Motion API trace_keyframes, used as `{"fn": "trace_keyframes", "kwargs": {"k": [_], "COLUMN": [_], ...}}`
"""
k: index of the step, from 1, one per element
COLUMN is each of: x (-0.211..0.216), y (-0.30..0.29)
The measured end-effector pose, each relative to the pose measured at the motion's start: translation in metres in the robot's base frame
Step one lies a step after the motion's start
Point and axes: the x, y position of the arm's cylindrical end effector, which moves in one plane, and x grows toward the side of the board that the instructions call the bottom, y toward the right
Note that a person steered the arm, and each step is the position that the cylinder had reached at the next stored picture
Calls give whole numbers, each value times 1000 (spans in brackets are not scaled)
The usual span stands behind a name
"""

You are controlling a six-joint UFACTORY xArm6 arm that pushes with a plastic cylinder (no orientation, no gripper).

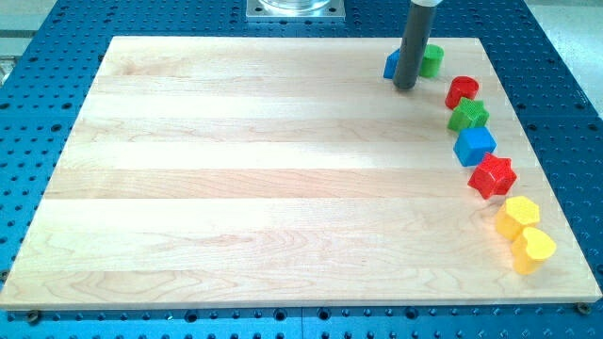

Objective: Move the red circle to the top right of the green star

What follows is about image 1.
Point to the green star block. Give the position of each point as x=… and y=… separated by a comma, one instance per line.
x=468, y=114

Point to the red star block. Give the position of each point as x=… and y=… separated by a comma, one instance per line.
x=493, y=176

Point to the light wooden board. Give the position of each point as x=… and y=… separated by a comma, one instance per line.
x=274, y=172

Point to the blue block behind rod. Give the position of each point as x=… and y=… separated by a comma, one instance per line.
x=391, y=65

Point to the blue cube block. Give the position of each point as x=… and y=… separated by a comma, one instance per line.
x=472, y=144

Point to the green cylinder block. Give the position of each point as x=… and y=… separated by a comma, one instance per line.
x=431, y=61

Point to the red cylinder block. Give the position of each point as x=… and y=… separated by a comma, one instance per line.
x=461, y=87

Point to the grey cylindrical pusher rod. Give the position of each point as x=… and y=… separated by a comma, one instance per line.
x=417, y=31

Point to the white rod holder collar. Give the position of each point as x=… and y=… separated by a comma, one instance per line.
x=427, y=3

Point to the yellow hexagon block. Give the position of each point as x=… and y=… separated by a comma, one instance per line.
x=516, y=214

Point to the yellow heart block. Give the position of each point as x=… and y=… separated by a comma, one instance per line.
x=530, y=249

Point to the left board corner screw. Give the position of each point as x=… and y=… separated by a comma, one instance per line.
x=32, y=316

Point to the board corner screw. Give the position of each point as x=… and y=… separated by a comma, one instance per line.
x=32, y=316
x=583, y=308

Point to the right board corner screw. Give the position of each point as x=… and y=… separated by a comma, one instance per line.
x=583, y=308

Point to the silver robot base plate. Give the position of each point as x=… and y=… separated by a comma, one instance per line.
x=295, y=10

